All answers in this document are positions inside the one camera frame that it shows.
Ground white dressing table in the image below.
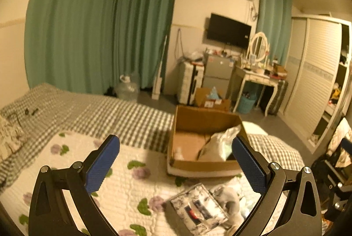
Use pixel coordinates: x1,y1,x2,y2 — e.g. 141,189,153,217
232,64,282,117

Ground narrow green curtain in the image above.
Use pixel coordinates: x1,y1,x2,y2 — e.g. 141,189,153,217
256,0,292,60

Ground clear water jug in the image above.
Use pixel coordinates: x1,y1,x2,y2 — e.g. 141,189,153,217
114,74,139,102

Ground grey checked bed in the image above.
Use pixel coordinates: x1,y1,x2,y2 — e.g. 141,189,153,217
0,83,306,195

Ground white ribbed suitcase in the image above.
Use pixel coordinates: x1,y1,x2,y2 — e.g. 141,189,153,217
176,60,205,106

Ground black wall television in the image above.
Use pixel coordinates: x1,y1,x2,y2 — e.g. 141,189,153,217
206,13,252,50

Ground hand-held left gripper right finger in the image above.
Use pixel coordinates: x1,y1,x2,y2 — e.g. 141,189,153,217
231,136,323,236

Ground hanging wall cable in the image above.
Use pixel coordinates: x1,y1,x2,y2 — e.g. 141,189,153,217
177,28,185,60

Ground blue plastic bag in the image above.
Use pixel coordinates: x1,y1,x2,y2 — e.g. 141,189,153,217
207,86,223,100

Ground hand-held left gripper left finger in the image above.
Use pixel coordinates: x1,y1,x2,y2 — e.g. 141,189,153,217
28,134,121,236

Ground white plastic packet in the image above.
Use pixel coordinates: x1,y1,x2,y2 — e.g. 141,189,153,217
197,124,242,162

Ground teal waste basket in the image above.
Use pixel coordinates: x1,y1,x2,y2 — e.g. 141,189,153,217
237,94,257,114

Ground printed pillow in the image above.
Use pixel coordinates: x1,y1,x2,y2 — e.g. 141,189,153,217
0,115,26,162

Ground white sliding wardrobe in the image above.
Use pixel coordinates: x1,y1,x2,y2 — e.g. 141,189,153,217
282,15,352,154

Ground white flat mop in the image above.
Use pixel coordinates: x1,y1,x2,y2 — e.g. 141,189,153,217
152,34,169,100

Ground black cable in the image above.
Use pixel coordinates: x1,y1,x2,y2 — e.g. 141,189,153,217
8,112,22,126

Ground oval white vanity mirror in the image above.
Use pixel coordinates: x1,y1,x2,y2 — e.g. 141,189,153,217
246,32,270,64

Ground grey white soft cloth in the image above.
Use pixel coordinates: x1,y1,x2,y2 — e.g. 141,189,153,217
213,185,248,228

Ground clear plastic bags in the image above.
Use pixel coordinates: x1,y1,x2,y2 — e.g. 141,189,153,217
183,50,205,63

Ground grey floral printed packet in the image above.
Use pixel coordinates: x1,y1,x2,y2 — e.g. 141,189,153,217
168,183,230,236

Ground wide green curtain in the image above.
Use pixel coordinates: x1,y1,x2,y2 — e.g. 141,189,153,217
24,0,127,94

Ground green corner curtain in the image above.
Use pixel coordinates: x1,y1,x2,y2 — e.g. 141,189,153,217
113,0,181,89

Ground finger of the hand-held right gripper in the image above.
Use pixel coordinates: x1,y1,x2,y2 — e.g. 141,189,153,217
340,137,352,155
327,174,352,214

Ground grey mini fridge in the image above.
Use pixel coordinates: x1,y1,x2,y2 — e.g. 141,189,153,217
202,52,234,99

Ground white floral quilt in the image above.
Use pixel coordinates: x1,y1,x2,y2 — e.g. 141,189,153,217
0,132,289,236

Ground white quilted jacket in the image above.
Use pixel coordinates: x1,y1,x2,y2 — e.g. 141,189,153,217
327,118,352,168

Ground dark striped suitcase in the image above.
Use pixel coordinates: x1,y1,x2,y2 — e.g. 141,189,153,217
267,79,289,115

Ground large cardboard box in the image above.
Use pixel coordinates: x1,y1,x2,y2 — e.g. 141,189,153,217
166,105,249,178

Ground brown box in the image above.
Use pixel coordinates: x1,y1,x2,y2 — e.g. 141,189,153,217
271,63,288,80

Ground small cardboard box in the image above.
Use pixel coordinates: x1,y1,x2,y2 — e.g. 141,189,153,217
194,87,231,113

